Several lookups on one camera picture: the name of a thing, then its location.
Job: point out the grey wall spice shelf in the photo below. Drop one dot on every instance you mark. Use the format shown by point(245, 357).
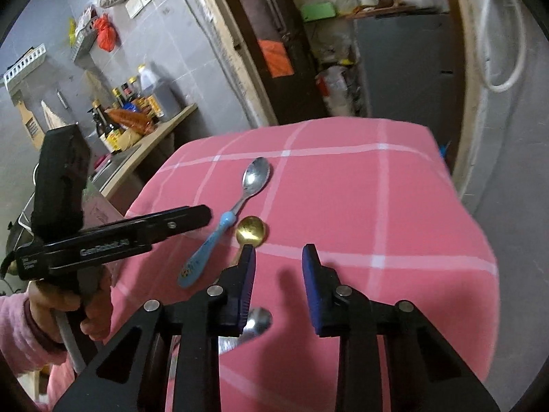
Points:
point(84, 40)

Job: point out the wooden grater board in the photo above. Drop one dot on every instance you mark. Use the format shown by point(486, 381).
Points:
point(29, 121)

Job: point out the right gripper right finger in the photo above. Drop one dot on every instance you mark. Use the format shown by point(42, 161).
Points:
point(387, 351)

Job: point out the person left hand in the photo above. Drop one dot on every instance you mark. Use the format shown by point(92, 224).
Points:
point(45, 299)

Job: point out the white wall basket shelf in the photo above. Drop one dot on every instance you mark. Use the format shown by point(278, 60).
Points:
point(28, 63)

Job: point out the blue ceramic handled spoon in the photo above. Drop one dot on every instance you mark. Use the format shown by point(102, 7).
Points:
point(255, 178)

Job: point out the red plastic bag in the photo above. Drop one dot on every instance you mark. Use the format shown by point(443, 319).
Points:
point(106, 34)

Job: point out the green box on shelf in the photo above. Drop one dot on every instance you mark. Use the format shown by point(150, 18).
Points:
point(318, 11)

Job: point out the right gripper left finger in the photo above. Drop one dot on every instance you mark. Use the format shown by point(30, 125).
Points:
point(167, 350)

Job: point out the gold spoon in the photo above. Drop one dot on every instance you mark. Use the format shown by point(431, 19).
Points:
point(250, 230)

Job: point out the dark sauce bottle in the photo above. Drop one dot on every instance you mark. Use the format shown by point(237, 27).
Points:
point(103, 126)

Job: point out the grey cabinet appliance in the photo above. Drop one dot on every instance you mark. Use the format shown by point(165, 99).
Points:
point(406, 67)

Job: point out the large soy sauce jug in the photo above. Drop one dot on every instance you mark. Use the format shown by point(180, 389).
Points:
point(158, 93)

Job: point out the yellow label sauce bottle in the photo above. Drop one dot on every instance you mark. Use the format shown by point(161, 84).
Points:
point(111, 139)

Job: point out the white perforated utensil holder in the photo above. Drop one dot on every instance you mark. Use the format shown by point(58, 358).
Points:
point(97, 209)

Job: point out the pink checked tablecloth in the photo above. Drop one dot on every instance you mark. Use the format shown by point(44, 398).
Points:
point(375, 199)

